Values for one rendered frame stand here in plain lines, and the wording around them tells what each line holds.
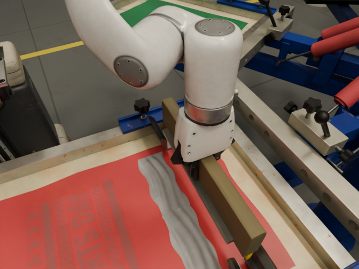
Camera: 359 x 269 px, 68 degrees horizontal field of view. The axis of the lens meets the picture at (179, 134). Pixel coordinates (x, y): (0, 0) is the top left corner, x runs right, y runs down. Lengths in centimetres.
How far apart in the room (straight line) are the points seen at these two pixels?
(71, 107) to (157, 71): 225
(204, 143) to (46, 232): 41
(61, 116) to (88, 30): 218
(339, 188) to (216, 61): 41
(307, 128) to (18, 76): 122
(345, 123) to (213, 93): 50
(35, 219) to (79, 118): 176
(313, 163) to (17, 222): 68
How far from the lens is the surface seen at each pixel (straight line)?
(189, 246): 60
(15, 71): 143
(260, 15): 146
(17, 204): 76
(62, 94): 274
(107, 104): 247
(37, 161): 77
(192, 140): 43
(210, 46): 33
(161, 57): 33
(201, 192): 53
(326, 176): 65
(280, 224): 66
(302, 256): 64
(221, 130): 44
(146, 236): 62
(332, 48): 104
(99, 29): 33
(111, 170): 72
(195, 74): 35
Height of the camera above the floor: 152
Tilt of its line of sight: 46 degrees down
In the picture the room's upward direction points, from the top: 2 degrees counter-clockwise
